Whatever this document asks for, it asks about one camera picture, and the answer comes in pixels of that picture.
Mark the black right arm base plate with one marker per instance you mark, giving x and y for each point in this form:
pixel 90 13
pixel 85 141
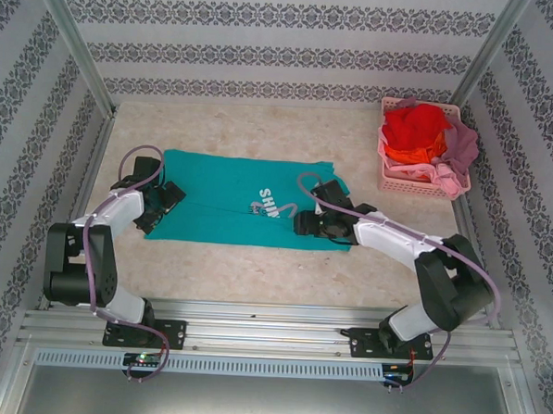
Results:
pixel 362 343

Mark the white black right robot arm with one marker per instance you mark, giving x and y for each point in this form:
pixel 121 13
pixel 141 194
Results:
pixel 386 240

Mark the red t-shirt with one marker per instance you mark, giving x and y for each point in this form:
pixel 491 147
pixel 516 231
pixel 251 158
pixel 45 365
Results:
pixel 415 126

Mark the pink plastic basket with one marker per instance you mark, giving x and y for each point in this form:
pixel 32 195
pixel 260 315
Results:
pixel 407 186

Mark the grey metal sheet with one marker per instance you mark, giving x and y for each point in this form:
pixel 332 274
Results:
pixel 266 403

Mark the orange t-shirt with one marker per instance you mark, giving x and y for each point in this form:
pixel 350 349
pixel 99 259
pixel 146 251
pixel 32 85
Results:
pixel 409 156

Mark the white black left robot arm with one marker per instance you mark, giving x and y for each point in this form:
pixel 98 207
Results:
pixel 119 208

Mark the pile of clothes in basket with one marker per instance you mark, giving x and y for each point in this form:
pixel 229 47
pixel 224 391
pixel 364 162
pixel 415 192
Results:
pixel 462 147

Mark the aluminium frame post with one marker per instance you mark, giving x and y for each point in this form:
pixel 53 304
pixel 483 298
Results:
pixel 76 43
pixel 488 51

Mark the aluminium mounting rail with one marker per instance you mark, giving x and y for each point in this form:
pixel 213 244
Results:
pixel 260 331

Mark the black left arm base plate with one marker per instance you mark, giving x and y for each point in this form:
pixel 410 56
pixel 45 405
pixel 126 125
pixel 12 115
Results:
pixel 172 333

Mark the teal printed t-shirt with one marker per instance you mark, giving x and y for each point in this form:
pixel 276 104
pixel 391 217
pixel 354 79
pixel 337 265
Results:
pixel 212 190

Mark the light pink t-shirt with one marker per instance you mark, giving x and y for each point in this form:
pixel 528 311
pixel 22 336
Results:
pixel 445 176

